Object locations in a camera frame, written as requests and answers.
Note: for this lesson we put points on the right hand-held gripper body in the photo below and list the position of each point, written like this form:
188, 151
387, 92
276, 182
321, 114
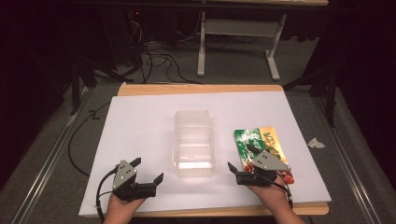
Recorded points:
268, 162

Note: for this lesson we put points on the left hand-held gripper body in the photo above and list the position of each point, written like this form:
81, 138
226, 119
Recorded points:
124, 174

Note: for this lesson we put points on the green and yellow snack packet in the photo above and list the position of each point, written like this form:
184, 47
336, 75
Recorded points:
271, 140

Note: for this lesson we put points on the person's right hand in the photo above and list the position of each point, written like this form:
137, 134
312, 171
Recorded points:
271, 196

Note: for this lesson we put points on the person's left hand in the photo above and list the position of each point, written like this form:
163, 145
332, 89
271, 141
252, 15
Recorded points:
121, 209

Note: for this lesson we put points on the white paper sheet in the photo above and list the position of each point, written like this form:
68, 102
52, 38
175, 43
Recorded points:
149, 130

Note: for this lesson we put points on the clear plastic container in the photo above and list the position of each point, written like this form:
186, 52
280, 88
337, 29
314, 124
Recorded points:
194, 146

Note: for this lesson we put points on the crumpled white paper scrap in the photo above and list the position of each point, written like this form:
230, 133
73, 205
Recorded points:
315, 143

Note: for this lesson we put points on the black metal stand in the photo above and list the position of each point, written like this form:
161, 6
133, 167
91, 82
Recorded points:
330, 93
75, 87

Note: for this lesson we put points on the metal floor rail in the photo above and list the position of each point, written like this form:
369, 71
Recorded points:
348, 161
46, 165

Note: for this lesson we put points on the white metal desk frame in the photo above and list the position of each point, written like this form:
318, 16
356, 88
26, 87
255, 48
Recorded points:
239, 27

